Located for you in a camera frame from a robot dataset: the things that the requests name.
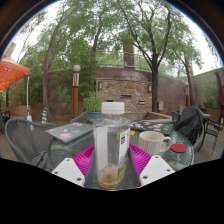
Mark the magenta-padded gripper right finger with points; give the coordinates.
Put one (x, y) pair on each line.
(141, 160)

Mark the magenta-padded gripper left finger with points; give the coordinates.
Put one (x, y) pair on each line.
(80, 161)

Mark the clear white-capped drink bottle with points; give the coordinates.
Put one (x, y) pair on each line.
(111, 143)

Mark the white ribbed mug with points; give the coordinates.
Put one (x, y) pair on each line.
(151, 143)

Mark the yellow square card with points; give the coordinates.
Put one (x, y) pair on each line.
(132, 133)

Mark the grey laptop with stickers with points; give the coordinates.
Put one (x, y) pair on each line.
(68, 131)

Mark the black laptop with stickers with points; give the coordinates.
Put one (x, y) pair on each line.
(151, 126)

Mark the potted green plant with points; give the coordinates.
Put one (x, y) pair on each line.
(93, 105)

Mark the black jacket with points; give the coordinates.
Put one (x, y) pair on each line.
(188, 123)

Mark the tall dark-trunk tree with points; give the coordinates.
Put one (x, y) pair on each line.
(155, 90)

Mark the dark metal patio chair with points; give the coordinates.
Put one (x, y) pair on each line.
(4, 120)
(213, 131)

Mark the round grey patio table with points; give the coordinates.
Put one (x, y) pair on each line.
(206, 115)

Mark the slim leaning tree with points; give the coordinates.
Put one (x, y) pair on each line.
(45, 90)

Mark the closed red patio umbrella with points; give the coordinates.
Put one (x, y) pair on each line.
(220, 90)

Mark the orange canopy tent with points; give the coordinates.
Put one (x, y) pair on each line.
(11, 75)

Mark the grey wall box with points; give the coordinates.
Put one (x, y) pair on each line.
(160, 105)

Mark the blue yellow striped post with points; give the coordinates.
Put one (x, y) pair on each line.
(44, 116)

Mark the globe-topped lamp post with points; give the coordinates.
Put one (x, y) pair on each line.
(75, 96)

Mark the black wall lantern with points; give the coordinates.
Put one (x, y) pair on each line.
(149, 88)
(100, 86)

